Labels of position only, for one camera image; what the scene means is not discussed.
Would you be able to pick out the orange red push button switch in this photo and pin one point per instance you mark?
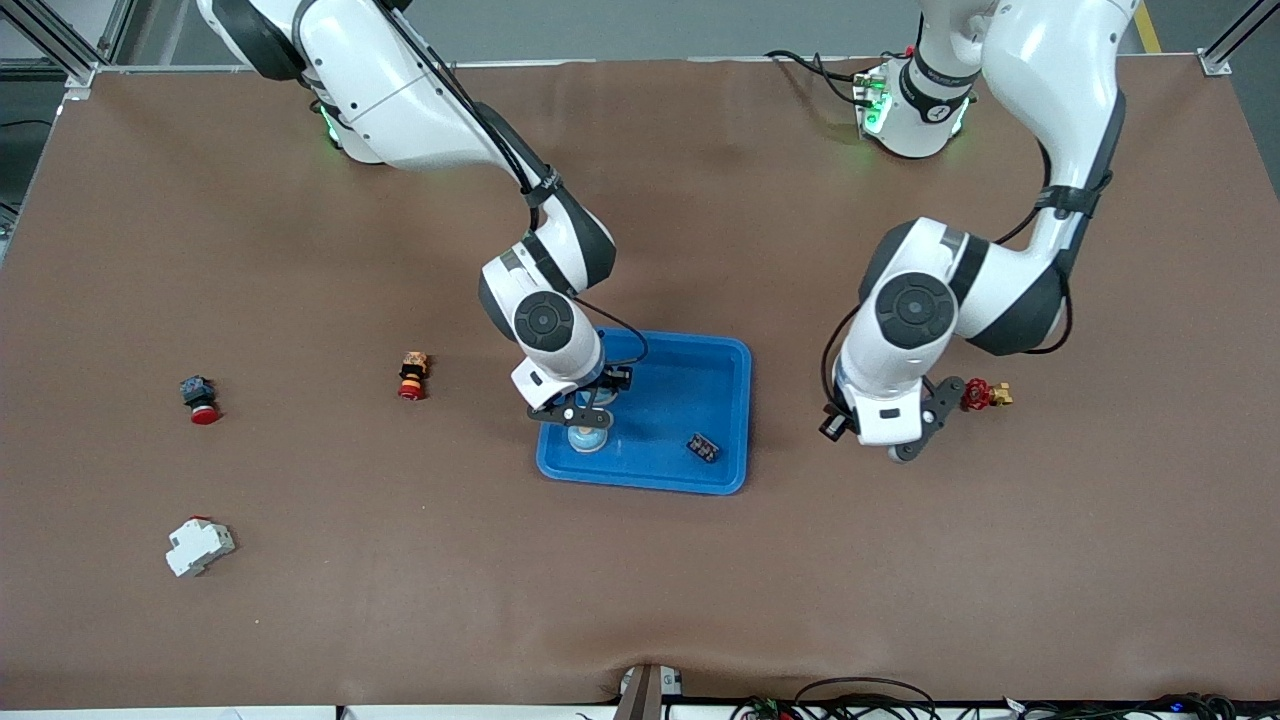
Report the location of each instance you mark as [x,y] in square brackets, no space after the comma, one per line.
[412,372]

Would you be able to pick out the aluminium frame profile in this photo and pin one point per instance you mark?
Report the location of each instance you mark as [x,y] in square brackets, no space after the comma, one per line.
[1215,62]
[82,72]

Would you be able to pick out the grey metal camera post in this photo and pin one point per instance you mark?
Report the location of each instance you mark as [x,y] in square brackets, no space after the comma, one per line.
[645,695]

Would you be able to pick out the blue plastic tray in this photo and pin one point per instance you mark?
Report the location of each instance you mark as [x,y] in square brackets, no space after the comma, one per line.
[670,445]

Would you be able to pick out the light blue dome bell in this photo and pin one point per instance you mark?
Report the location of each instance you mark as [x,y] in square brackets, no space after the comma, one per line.
[588,441]
[600,397]

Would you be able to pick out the brown table mat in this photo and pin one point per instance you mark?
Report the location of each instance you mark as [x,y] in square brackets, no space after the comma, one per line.
[640,600]

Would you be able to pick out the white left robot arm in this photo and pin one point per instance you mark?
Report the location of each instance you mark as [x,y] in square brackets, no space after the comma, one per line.
[1050,70]

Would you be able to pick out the red emergency stop button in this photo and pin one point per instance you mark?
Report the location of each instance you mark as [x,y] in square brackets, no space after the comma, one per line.
[203,413]

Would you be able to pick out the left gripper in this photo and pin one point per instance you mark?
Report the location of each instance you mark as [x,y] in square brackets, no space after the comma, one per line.
[832,427]

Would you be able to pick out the black blocky capacitor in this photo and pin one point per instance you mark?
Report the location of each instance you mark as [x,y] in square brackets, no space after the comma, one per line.
[703,447]

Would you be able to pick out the red handwheel brass valve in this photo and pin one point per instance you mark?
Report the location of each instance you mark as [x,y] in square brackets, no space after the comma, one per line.
[982,394]

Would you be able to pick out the white circuit breaker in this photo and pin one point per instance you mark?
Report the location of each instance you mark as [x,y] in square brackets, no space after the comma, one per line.
[198,548]

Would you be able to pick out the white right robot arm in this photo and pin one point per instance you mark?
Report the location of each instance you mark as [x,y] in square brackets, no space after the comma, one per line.
[400,90]

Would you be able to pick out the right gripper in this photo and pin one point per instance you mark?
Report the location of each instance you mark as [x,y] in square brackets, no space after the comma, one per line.
[612,381]

